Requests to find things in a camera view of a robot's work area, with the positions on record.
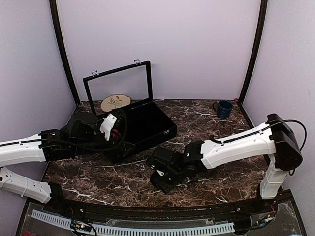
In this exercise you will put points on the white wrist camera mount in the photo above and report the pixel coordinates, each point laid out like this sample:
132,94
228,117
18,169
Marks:
160,172
107,125

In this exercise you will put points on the dark blue mug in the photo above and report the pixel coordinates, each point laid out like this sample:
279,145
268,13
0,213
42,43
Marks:
223,109

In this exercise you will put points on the left black frame post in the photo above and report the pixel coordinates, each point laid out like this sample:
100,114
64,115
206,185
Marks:
62,50

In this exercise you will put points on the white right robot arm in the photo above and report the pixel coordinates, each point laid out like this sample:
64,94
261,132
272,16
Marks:
273,138

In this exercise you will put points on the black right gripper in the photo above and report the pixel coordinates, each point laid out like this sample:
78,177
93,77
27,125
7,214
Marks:
165,187

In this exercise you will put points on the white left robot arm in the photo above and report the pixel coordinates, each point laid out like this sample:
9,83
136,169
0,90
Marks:
47,146

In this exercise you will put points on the red white sock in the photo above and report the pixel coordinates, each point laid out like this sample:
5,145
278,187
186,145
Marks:
115,134

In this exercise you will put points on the white slotted cable duct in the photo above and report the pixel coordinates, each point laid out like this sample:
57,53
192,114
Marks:
115,227

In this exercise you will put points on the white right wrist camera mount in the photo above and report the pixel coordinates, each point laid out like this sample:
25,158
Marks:
160,172

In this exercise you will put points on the black glass-lid display case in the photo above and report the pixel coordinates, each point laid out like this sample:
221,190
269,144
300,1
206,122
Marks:
147,125

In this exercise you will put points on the black frame post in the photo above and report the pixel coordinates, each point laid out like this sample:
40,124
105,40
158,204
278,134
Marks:
62,50
255,49

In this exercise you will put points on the round beige decorated plate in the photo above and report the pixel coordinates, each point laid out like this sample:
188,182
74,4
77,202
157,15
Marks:
114,102

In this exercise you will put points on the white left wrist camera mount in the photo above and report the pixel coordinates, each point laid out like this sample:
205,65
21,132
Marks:
107,125

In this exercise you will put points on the right black frame post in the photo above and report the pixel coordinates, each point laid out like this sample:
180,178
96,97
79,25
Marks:
255,49

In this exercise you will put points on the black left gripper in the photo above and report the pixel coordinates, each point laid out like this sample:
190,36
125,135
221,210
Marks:
113,143

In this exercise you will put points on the black curved front rail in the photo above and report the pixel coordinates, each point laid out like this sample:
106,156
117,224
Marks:
182,203

